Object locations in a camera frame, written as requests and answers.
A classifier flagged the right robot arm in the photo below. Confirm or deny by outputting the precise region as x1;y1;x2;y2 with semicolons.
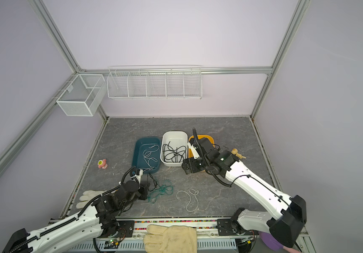
182;129;307;248

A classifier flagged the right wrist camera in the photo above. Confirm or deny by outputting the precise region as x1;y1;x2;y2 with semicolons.
187;137;199;159

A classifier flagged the yellow plastic bin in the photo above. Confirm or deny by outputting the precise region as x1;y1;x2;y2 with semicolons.
188;134;215;159

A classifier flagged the teal plastic bin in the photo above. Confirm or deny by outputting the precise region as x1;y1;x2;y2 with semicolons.
132;137;161;174

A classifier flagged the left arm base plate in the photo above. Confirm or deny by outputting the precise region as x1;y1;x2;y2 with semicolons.
101;220;135;238

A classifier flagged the purple brush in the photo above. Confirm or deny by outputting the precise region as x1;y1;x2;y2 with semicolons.
259;232;299;253

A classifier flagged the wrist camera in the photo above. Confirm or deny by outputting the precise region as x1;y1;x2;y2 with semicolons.
132;169;144;184
187;137;199;159

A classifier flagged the loose white cable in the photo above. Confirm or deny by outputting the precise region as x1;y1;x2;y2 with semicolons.
176;188;200;213

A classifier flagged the pink toy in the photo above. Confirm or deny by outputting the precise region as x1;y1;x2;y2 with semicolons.
98;159;108;169

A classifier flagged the white plastic bin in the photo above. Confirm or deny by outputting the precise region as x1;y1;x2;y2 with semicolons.
160;131;188;167

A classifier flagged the small white mesh basket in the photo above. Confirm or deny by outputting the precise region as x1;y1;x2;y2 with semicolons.
57;74;107;117

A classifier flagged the cable pile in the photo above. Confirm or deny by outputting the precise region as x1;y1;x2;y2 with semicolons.
146;179;174;203

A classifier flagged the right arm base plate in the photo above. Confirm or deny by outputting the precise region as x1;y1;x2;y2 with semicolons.
216;219;241;236

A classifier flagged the yellow wooden toy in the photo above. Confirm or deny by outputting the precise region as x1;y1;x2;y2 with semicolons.
231;149;246;159

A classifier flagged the long white wire basket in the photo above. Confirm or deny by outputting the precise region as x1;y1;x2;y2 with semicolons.
107;65;203;100

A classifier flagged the white knit glove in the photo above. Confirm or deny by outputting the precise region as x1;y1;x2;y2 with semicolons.
76;190;104;209

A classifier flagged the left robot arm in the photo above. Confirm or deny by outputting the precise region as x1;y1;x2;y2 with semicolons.
3;168;150;253

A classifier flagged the beige leather glove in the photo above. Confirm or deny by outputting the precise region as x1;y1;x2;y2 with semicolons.
144;225;197;253

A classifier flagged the white cable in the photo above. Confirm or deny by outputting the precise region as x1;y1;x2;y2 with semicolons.
176;188;200;213
141;151;159;173
142;143;159;160

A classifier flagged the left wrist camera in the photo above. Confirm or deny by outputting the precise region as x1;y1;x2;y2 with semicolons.
132;169;144;184

